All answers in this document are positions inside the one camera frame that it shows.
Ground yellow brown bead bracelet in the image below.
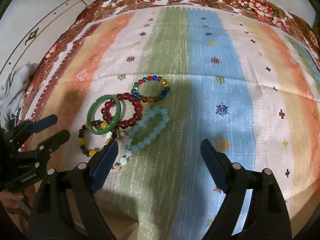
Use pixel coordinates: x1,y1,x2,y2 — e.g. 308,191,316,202
77,120,131,172

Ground green jade bangle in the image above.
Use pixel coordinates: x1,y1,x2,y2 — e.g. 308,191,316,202
86,94,121,135

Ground red bead bracelet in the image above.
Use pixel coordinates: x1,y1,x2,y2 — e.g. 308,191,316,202
100,92,144,130

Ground light blue bead bracelet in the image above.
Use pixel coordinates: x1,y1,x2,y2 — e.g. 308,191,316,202
124,106,171,155

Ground multicolour bead bracelet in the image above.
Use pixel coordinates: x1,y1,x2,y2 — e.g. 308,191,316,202
131,74,171,104

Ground left hand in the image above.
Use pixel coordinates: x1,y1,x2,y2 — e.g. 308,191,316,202
0,190,24,210

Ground grey crumpled cloth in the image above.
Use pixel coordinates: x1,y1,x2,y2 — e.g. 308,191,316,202
1,62,37,130

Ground white headboard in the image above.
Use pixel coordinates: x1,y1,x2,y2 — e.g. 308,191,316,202
1,0,87,79

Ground striped colourful cloth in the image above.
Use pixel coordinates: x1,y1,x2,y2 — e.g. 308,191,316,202
24,7,319,239

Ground floral red bedsheet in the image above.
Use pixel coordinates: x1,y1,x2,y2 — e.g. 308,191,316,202
23,0,319,109

